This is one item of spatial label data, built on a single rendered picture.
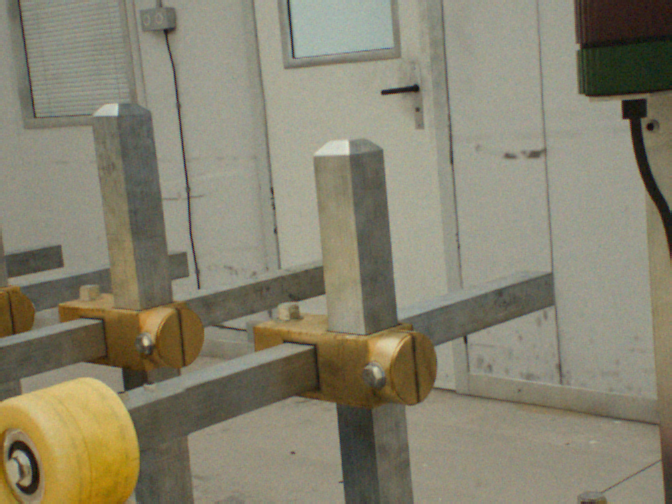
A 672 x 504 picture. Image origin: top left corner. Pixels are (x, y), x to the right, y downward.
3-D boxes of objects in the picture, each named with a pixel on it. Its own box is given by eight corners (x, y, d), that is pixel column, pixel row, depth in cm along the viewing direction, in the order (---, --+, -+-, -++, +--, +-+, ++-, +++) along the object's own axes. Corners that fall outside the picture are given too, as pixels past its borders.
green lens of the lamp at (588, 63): (618, 87, 67) (616, 45, 66) (725, 79, 62) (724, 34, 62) (554, 96, 62) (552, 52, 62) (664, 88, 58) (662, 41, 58)
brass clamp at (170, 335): (116, 345, 112) (109, 291, 111) (213, 359, 102) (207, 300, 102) (57, 361, 107) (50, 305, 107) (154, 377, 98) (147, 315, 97)
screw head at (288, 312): (289, 315, 92) (288, 300, 92) (309, 317, 91) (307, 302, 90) (269, 321, 91) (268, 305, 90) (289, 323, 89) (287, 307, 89)
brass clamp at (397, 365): (310, 373, 94) (304, 309, 94) (447, 394, 85) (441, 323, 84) (251, 393, 90) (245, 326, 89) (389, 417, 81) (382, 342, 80)
